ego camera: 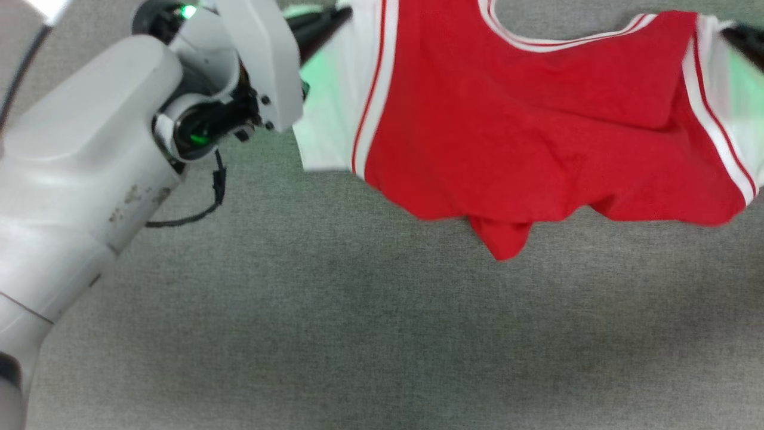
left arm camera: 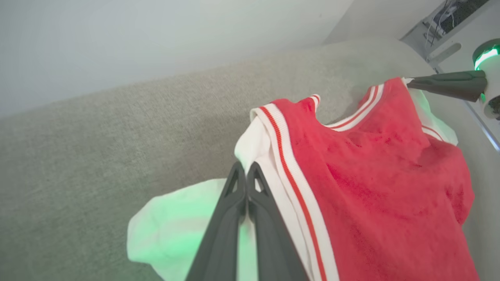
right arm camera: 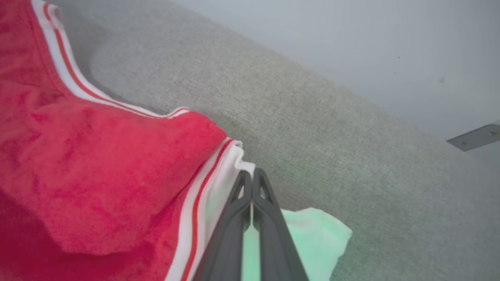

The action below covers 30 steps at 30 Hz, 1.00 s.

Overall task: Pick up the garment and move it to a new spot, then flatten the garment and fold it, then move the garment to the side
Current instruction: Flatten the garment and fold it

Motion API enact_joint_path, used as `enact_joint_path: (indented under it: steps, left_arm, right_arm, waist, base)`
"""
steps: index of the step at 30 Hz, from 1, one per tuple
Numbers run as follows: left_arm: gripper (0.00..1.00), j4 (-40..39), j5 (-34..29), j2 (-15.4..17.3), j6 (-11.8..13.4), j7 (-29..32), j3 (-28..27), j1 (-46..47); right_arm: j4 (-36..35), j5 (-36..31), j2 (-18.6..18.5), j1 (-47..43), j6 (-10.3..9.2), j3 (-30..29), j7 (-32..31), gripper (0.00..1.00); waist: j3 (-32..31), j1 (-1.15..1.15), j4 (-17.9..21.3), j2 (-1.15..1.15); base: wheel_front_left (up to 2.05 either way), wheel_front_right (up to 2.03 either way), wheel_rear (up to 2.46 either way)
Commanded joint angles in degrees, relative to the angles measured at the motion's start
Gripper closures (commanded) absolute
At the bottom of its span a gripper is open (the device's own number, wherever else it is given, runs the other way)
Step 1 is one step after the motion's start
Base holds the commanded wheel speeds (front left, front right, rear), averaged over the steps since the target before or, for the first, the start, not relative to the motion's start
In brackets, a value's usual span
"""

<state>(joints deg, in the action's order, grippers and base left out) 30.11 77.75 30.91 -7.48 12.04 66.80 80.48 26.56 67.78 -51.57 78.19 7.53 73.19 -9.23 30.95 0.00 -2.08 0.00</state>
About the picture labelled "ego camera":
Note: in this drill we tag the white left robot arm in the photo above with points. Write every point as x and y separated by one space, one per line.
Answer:
77 167

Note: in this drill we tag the grey fabric sofa seat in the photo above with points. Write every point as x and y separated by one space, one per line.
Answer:
358 328

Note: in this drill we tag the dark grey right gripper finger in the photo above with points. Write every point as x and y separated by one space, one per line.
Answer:
749 42

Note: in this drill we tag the red and white jersey shirt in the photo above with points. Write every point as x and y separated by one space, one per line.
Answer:
507 131

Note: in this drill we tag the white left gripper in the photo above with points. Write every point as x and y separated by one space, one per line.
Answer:
262 54

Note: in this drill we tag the white label tag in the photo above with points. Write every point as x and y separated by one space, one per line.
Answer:
48 9

